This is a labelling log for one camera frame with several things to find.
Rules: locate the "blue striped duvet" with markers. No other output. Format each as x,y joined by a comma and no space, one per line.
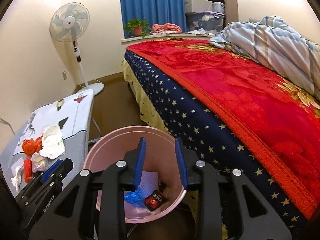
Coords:
272,43

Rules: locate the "red floral blanket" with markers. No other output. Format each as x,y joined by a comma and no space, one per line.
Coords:
277,121

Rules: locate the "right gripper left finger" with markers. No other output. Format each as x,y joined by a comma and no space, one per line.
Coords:
92,203

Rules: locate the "clear plastic bag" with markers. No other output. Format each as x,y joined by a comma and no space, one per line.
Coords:
39,163

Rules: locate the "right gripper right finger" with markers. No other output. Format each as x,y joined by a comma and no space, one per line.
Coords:
230,201

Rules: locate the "yellow bed skirt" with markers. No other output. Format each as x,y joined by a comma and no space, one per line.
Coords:
148,113

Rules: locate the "lavender paper sheet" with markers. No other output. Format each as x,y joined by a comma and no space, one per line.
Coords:
148,183

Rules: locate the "navy star bed sheet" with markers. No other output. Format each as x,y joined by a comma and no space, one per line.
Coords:
204,132

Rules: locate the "blue curtain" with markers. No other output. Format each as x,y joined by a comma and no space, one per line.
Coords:
160,5

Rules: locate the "red crumpled wrapper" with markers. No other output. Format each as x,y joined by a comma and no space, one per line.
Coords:
28,173

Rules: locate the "grey white printed table cloth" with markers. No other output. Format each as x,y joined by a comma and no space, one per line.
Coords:
72,114

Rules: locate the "blue plastic bag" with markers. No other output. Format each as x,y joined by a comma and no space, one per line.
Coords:
135,198

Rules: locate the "white cardboard box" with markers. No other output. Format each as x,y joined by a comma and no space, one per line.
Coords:
192,6

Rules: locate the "pink plastic trash bin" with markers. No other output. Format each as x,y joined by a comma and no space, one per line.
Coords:
159,150

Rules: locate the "white standing fan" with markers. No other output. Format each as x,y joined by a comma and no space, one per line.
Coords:
68,24

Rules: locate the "clear storage bin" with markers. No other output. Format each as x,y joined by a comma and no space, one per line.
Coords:
210,21

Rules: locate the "potted green plant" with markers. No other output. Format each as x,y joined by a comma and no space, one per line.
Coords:
138,27

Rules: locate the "orange crumpled plastic bag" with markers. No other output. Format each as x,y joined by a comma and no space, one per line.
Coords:
32,146

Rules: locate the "pink folded cloth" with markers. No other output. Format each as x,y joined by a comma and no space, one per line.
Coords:
168,28

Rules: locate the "black red snack packet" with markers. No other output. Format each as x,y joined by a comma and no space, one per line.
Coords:
155,200

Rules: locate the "small white tissue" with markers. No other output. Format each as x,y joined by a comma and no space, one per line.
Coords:
16,180

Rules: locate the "white crumpled tissue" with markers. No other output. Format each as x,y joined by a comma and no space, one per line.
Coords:
52,142

